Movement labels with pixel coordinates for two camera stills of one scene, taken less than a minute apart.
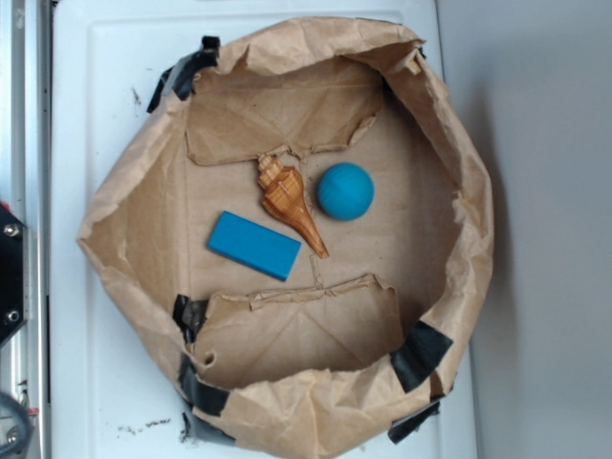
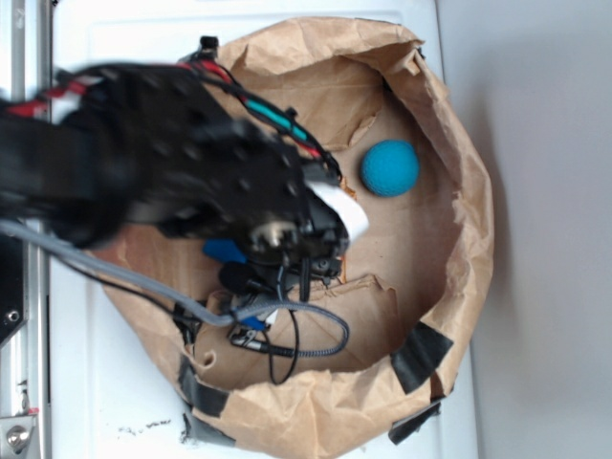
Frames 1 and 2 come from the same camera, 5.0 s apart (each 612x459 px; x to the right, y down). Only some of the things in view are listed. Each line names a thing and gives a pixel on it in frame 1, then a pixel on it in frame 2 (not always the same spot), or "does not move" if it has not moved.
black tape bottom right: (422, 354) does not move
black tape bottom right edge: (405, 426) does not move
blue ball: (345, 191) -> (389, 167)
